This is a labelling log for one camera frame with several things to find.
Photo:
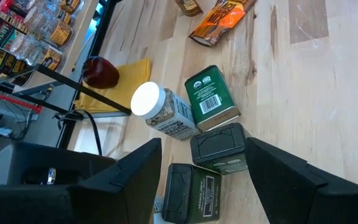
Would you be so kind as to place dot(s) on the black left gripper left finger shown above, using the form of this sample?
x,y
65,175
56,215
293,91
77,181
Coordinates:
x,y
104,199

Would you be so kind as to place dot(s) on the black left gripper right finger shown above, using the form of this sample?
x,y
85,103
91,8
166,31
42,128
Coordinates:
x,y
297,196

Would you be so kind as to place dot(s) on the green black pepper tin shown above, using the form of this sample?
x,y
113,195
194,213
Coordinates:
x,y
217,143
210,93
194,193

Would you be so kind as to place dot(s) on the red-lid smoked paprika tin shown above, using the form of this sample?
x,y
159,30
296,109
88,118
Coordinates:
x,y
9,14

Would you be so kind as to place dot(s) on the wooden shelf board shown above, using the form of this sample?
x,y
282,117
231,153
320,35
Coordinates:
x,y
82,25

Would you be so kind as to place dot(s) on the tan-lid white-label jar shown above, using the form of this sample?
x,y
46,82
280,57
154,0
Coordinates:
x,y
158,205

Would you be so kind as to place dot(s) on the white-lid bagel seasoning jar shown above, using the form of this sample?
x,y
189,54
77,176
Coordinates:
x,y
172,115

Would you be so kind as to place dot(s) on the yellow cloth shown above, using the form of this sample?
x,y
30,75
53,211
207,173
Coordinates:
x,y
129,81

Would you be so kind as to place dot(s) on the red apple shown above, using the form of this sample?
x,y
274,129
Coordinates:
x,y
99,73

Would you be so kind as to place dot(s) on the red metal bar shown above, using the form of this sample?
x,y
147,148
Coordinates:
x,y
10,100

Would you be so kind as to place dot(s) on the orange taco seasoning packet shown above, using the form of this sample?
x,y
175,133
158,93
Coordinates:
x,y
219,21

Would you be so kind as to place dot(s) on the black metal shelf post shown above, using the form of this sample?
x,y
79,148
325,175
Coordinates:
x,y
82,88

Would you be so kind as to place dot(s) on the black metal table frame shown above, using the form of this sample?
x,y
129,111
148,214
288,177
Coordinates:
x,y
104,28

